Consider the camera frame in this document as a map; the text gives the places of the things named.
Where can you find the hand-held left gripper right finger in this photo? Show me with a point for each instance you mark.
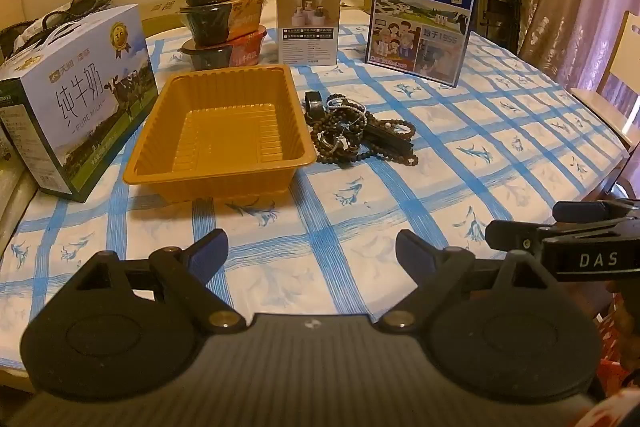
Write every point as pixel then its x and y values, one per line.
pixel 415 252

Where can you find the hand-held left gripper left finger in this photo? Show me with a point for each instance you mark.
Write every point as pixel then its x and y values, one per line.
pixel 210 248

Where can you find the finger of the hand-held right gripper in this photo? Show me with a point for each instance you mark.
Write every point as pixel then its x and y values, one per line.
pixel 512 234
pixel 595 209

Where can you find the black hair clip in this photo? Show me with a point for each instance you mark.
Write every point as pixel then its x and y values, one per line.
pixel 387 142

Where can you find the yellow plastic tray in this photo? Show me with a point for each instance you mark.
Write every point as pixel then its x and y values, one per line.
pixel 225 132

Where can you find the wooden chair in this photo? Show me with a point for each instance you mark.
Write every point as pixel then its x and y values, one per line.
pixel 620 72

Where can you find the cow print milk carton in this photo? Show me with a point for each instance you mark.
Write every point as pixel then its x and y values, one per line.
pixel 90 97

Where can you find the red label rice bowl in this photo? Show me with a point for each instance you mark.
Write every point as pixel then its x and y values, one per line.
pixel 230 52

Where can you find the orange label rice bowl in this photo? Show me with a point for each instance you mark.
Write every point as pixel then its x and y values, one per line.
pixel 225 19

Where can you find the blue illustrated milk carton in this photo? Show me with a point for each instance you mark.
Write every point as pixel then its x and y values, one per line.
pixel 425 22

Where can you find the small brown cardboard box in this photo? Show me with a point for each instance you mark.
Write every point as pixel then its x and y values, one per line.
pixel 160 14

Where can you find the small white product box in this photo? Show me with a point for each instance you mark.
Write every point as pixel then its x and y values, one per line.
pixel 307 27

